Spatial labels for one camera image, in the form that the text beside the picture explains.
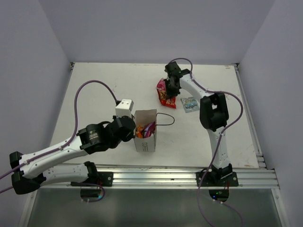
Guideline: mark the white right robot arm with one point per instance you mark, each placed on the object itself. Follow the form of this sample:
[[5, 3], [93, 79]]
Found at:
[[213, 115]]

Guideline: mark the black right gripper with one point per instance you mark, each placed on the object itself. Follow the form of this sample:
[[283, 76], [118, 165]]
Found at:
[[170, 94]]

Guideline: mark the red snack packet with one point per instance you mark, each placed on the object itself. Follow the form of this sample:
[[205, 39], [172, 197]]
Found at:
[[164, 101]]

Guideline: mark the white paper coffee bag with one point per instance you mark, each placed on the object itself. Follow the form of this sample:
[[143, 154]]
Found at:
[[142, 118]]

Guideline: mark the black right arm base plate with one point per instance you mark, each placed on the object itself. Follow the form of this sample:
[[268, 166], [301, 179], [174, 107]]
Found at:
[[210, 180]]

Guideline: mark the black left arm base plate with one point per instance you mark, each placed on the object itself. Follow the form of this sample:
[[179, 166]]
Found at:
[[104, 179]]

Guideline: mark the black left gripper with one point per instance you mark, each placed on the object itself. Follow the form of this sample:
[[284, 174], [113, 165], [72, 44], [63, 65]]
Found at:
[[130, 135]]

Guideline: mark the pink small snack packet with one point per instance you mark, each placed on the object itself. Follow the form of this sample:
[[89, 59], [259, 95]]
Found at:
[[161, 85]]

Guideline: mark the orange Fox's fruits candy bag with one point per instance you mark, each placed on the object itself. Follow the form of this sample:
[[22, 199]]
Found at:
[[139, 132]]

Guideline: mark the aluminium rail frame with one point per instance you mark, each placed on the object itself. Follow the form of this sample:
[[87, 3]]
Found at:
[[159, 177]]

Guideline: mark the silver mints sachet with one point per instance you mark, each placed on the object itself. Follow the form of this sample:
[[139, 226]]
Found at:
[[190, 104]]

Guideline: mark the purple Fox's berries candy bag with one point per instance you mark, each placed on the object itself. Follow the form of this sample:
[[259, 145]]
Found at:
[[149, 129]]

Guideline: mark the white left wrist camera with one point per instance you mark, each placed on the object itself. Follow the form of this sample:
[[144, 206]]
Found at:
[[124, 107]]

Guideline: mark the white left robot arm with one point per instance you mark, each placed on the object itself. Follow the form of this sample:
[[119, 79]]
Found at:
[[44, 167]]

